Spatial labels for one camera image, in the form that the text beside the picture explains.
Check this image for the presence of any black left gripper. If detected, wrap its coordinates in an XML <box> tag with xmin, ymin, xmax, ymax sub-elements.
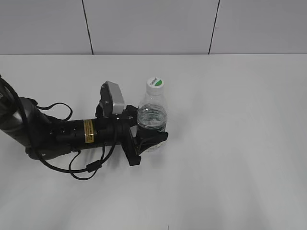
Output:
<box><xmin>92</xmin><ymin>105</ymin><xmax>168</xmax><ymax>166</ymax></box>

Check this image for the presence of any white green bottle cap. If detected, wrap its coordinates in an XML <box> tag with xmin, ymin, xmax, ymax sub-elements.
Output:
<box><xmin>146</xmin><ymin>77</ymin><xmax>165</xmax><ymax>96</ymax></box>

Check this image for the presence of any clear cestbon water bottle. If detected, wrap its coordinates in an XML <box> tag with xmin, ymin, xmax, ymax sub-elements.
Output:
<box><xmin>137</xmin><ymin>93</ymin><xmax>167</xmax><ymax>138</ymax></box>

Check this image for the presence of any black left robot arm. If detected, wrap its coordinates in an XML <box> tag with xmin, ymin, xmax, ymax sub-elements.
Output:
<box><xmin>0</xmin><ymin>80</ymin><xmax>168</xmax><ymax>166</ymax></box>

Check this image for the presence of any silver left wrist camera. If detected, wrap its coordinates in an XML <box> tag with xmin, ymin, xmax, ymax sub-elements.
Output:
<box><xmin>95</xmin><ymin>80</ymin><xmax>125</xmax><ymax>118</ymax></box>

